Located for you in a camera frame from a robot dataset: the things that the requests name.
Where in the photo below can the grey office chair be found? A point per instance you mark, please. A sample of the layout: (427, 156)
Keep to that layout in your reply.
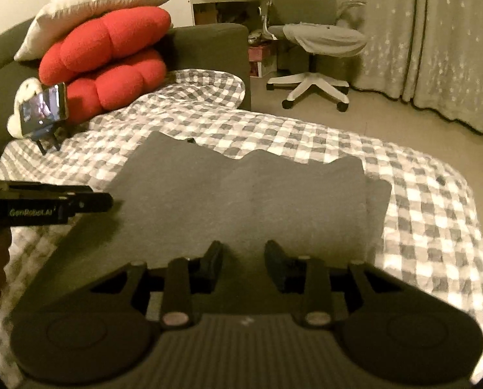
(318, 40)

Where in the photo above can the red puffy cushion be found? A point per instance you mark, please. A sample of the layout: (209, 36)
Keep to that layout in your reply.
(120, 85)
(107, 40)

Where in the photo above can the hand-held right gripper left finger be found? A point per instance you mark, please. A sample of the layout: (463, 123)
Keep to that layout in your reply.
(213, 263)

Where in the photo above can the star-patterned curtain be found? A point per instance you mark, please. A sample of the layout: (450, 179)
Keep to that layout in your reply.
(435, 40)

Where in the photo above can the blue phone stand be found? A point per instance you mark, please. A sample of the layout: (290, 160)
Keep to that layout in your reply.
(47, 140)

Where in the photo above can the smartphone with lit screen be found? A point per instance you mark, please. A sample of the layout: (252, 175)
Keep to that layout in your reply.
(43, 107)

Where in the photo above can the pink box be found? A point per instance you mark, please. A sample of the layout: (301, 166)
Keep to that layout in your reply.
(259, 58)

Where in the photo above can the grey white checkered blanket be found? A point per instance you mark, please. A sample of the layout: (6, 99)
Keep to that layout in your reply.
(306, 137)

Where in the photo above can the white plush toy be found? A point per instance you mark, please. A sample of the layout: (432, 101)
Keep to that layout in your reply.
(20, 101)

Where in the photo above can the dark green sofa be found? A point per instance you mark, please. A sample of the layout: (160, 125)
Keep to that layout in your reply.
(205, 48)

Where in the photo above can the beige pillow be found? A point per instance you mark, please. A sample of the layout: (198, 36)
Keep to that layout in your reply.
(87, 12)

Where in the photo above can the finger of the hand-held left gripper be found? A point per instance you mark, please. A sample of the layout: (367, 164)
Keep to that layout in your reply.
(51, 189)
(91, 203)

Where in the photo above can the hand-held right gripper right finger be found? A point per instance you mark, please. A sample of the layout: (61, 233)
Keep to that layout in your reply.
(274, 265)

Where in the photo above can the grey knit garment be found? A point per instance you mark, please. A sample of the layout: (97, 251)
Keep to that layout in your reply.
(225, 194)

